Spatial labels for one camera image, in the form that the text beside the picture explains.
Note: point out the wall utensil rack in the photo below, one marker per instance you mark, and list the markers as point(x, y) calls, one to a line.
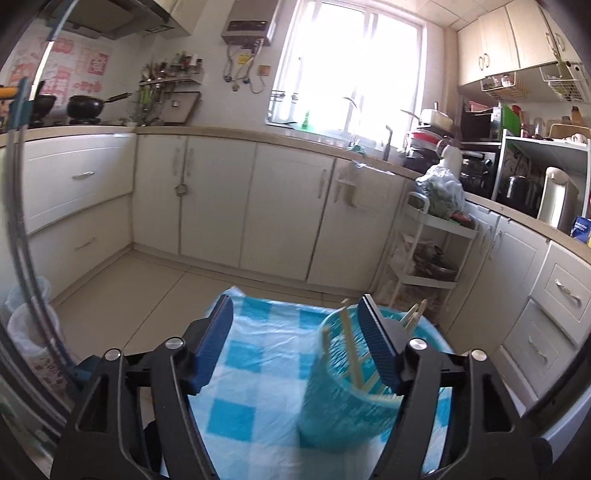
point(166, 81)

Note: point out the range hood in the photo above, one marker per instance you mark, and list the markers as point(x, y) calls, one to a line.
point(101, 14)

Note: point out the mop with metal pole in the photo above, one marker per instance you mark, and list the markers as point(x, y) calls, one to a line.
point(21, 108)

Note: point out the grey wall water heater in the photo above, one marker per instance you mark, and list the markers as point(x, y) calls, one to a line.
point(249, 23)

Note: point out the blue carton box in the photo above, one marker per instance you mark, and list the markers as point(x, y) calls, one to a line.
point(581, 228)

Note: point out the blue checkered tablecloth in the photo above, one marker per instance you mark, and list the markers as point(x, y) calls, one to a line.
point(244, 369)

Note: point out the white pitcher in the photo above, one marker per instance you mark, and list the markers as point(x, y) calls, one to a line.
point(452, 161)

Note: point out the white lower cabinets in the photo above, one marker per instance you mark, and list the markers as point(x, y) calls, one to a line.
point(281, 207)

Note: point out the white rolling cart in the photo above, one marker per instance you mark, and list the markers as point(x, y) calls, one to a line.
point(443, 226)

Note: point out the pink wall stickers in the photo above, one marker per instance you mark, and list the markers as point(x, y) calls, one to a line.
point(94, 62)

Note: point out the white thermos pot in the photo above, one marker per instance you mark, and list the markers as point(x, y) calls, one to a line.
point(556, 198)

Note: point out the kitchen window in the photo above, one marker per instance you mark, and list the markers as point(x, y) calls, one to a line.
point(346, 69)

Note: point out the green dish soap bottle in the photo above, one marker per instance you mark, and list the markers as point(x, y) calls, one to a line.
point(305, 121)

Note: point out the black microwave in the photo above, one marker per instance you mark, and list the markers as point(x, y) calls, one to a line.
point(480, 124)

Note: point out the plastic bag of greens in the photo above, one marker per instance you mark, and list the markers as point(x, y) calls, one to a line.
point(438, 189)

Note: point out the black toaster oven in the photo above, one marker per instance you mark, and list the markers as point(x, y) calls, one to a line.
point(475, 170)

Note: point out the stack of pots and dishes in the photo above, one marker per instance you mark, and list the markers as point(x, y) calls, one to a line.
point(434, 120)

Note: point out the white countertop shelf rack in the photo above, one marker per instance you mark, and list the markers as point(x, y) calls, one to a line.
point(545, 143)

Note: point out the straight chrome faucet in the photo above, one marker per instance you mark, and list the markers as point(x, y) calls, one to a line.
point(387, 143)

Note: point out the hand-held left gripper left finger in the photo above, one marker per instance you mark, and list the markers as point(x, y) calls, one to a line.
point(217, 332)

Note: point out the black stock pot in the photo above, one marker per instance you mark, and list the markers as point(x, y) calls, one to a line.
point(517, 194)

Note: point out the white cabinets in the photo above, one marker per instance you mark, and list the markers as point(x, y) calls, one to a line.
point(508, 37)
point(281, 207)

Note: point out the white upper cabinets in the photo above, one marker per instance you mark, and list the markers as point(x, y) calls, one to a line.
point(508, 37)

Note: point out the dark cutting board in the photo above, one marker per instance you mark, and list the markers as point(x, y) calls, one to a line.
point(180, 108)

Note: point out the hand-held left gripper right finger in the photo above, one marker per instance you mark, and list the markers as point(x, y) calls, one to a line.
point(376, 337)

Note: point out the trash bin with plastic bag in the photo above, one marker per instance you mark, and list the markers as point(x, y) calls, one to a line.
point(32, 332)

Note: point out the wooden chopstick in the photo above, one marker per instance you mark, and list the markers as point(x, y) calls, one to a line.
point(381, 385)
point(352, 341)
point(418, 308)

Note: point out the steel pot with glass lid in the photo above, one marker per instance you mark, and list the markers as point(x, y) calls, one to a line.
point(438, 270)

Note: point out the green plastic board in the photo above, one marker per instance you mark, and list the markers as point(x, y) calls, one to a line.
point(510, 120)

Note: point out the black wok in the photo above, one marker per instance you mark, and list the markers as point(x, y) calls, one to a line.
point(44, 106)

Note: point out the blue utensil holder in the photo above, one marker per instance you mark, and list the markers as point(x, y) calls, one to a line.
point(337, 406)

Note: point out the curved chrome faucet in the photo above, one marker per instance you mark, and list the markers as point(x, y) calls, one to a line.
point(353, 100)

